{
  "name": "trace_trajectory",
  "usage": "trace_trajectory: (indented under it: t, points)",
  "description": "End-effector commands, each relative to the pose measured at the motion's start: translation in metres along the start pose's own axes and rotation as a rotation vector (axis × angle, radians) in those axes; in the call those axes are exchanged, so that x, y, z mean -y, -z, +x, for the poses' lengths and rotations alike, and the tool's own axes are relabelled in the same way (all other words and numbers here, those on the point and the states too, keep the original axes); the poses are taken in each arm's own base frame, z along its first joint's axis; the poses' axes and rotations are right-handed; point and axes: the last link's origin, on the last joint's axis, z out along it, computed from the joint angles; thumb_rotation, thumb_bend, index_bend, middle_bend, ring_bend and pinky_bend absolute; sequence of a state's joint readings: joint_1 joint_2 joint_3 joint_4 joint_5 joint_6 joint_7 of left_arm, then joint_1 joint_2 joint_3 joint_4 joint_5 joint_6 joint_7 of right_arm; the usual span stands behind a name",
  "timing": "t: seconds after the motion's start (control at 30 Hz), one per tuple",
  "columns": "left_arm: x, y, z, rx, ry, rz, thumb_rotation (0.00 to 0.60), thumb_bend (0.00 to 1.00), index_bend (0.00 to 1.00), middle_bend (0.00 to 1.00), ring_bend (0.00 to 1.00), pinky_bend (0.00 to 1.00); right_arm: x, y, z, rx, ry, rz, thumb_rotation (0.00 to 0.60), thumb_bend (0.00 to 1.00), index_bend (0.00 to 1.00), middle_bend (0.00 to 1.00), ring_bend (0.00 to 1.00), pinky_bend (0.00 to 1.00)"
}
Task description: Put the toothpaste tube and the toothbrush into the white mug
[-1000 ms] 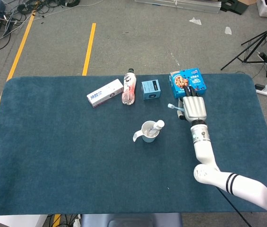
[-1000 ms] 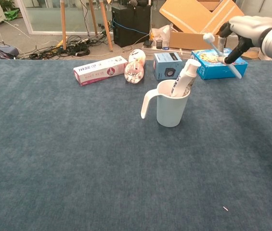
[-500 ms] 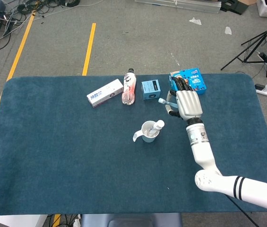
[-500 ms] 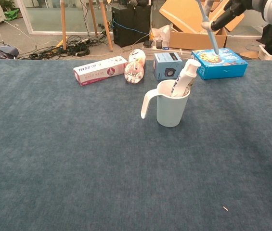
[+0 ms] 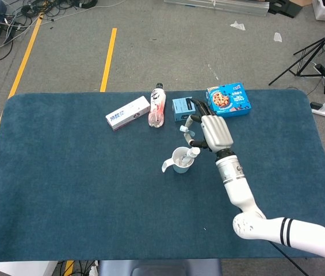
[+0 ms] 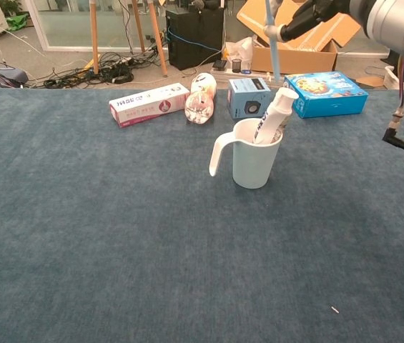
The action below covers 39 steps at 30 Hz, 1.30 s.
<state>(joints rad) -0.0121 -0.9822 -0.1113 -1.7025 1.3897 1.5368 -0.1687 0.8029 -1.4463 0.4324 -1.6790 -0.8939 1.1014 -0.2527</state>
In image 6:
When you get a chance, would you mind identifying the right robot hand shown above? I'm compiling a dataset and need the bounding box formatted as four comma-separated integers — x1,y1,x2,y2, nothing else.
264,0,363,42

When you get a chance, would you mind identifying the light blue toothbrush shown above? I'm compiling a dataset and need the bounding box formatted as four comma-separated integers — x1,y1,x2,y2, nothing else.
264,0,282,86

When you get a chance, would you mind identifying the white toothpaste tube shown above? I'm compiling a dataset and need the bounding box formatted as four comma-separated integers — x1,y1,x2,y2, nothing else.
252,88,300,146

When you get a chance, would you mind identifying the light blue handled cup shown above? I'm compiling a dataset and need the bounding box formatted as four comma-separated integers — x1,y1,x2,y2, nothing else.
208,118,283,189

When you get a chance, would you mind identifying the white pink toothpaste box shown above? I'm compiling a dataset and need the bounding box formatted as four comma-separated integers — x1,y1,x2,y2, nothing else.
109,82,191,129

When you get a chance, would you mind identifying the open cardboard box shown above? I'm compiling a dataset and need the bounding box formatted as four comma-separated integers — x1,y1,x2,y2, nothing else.
236,0,364,75

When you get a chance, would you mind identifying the white plastic bag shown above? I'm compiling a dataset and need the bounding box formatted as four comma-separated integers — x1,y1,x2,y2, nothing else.
224,36,254,71

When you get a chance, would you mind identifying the blue cookie box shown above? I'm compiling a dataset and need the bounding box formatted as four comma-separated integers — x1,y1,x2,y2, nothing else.
282,71,370,119

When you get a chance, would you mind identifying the flat cardboard piece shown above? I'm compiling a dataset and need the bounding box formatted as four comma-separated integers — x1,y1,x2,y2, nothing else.
355,75,385,89

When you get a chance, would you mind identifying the small blue speaker box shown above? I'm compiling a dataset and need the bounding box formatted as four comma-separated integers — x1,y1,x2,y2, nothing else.
227,77,272,119

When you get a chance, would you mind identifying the black computer tower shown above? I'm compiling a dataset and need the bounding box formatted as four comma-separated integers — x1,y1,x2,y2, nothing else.
165,6,225,71

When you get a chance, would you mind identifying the clear plastic drink bottle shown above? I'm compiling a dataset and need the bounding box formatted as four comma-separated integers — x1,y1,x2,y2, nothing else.
184,72,218,125

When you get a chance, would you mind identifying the wooden easel leg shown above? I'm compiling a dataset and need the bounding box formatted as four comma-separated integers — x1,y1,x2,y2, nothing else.
89,0,101,75
147,0,169,77
132,0,146,54

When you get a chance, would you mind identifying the blue felt table mat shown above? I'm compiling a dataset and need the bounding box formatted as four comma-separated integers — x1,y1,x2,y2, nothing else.
0,87,404,343

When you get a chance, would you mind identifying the green bag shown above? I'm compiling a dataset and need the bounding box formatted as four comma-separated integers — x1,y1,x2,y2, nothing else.
5,13,30,32

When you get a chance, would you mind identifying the blue network cable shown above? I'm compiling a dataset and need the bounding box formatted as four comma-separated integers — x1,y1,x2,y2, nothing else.
167,27,224,50

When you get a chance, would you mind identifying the black cable pile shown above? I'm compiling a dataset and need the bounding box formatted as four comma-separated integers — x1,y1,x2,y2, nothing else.
29,51,169,89

